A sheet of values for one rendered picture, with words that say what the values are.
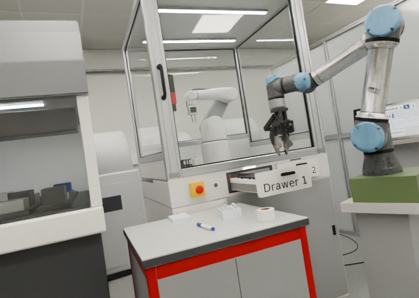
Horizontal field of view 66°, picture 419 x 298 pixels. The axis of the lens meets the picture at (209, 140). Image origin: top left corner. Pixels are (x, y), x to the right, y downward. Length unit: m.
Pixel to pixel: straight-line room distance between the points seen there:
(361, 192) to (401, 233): 0.20
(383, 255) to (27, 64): 1.58
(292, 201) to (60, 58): 1.41
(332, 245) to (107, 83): 3.85
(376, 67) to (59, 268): 1.43
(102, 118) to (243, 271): 3.97
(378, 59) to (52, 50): 1.25
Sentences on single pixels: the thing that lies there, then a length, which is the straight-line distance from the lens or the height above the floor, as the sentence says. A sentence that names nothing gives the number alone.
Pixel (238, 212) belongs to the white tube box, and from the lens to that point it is 1.40.
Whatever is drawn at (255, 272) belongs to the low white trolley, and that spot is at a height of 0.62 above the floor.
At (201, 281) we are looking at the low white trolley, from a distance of 1.14.
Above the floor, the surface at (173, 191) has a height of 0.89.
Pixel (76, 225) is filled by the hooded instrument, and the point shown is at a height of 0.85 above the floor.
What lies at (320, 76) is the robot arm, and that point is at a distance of 1.54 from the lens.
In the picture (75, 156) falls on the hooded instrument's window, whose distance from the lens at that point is 1.37.
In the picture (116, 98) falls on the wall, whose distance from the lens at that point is 4.96.
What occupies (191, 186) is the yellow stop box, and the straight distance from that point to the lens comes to 1.64.
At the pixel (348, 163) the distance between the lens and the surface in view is 3.53.
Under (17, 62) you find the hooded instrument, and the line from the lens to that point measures 1.44.
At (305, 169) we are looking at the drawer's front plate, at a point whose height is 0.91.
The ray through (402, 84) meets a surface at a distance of 3.10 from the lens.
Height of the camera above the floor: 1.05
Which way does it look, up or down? 2 degrees up
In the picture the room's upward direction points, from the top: 9 degrees counter-clockwise
